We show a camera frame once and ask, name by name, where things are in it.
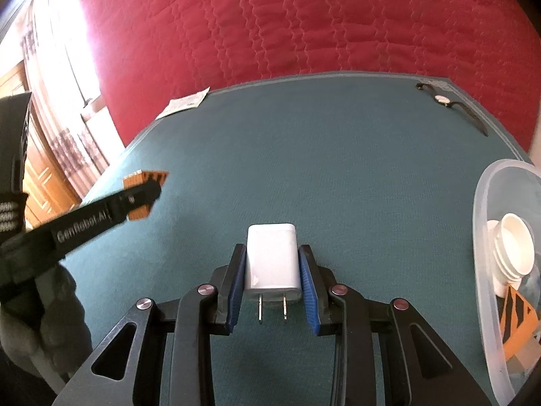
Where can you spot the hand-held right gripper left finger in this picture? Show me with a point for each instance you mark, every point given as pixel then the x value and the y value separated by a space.
pixel 236 296

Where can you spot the person's left hand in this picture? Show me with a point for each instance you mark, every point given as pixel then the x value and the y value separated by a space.
pixel 46 325

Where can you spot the red quilted blanket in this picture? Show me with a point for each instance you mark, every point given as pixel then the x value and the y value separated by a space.
pixel 296 17

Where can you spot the orange black-striped wedge block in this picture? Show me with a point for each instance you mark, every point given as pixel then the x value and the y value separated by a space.
pixel 522 330
pixel 137 213

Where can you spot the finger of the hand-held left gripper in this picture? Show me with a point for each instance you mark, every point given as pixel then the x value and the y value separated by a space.
pixel 139 196

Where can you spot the wooden cabinet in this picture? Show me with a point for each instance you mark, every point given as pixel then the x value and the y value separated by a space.
pixel 46 186

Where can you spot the brown wooden rectangular block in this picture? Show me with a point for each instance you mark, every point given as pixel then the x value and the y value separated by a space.
pixel 522 366

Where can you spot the window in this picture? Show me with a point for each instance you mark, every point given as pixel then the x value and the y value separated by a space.
pixel 84 50

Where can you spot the white ceramic bowl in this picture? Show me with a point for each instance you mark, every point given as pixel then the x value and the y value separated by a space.
pixel 515 245

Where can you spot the white plate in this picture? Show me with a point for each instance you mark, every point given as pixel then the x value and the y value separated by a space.
pixel 491 228

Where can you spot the white wall charger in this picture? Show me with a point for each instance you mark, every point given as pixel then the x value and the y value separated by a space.
pixel 272 258

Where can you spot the white paper leaflet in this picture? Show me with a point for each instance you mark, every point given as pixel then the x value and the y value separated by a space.
pixel 184 102

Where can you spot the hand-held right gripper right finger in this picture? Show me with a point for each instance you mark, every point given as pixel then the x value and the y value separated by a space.
pixel 309 296

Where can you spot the clear plastic container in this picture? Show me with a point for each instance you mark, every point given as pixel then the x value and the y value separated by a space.
pixel 484 325

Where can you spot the patterned lace curtain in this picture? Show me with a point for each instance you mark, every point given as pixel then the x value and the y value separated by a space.
pixel 63 143

